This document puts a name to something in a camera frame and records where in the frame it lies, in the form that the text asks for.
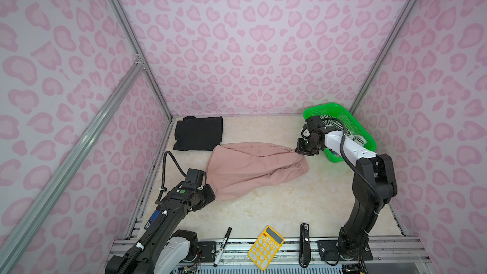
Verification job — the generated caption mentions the pink garment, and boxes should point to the pink garment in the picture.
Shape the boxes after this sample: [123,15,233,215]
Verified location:
[207,142,309,201]

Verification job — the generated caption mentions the black shirt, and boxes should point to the black shirt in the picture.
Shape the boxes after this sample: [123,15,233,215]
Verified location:
[173,116,223,152]

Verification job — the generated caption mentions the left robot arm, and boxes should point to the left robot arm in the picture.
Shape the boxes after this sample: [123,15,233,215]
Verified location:
[105,182,216,273]

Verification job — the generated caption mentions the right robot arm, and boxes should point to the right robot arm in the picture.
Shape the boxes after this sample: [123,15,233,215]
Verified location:
[295,131,398,260]

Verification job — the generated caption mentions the green plastic laundry basket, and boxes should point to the green plastic laundry basket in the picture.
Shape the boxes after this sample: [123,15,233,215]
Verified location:
[303,103,376,166]

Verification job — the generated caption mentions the striped patterned garment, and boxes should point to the striped patterned garment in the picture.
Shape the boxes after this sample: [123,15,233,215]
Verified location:
[322,117,370,159]

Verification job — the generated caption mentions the blue stapler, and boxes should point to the blue stapler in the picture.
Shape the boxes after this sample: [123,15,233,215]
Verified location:
[147,209,160,225]

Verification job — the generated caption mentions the black marker pen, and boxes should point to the black marker pen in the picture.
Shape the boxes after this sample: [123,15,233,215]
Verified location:
[213,227,232,268]

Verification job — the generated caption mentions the yellow calculator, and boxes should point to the yellow calculator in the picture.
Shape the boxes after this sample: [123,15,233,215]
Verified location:
[247,226,285,271]

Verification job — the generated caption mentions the black stapler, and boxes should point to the black stapler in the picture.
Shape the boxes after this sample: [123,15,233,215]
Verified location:
[299,223,311,268]

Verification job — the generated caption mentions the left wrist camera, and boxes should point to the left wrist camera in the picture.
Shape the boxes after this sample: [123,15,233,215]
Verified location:
[182,169,206,190]

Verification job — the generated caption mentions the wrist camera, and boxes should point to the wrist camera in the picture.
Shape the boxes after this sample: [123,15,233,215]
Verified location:
[301,115,326,139]
[182,169,206,190]

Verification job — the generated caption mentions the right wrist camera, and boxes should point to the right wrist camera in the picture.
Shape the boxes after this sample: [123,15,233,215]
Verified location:
[301,115,326,139]

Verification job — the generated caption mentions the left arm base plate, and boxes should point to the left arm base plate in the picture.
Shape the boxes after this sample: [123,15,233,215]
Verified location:
[197,241,218,263]

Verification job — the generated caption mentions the aluminium mounting rail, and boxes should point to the aluminium mounting rail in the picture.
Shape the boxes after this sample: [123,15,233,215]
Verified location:
[172,236,435,273]

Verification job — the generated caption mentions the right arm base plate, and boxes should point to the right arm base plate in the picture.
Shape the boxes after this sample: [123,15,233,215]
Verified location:
[317,238,374,263]

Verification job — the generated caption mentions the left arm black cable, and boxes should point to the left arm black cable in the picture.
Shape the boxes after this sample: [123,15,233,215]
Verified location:
[115,150,188,274]

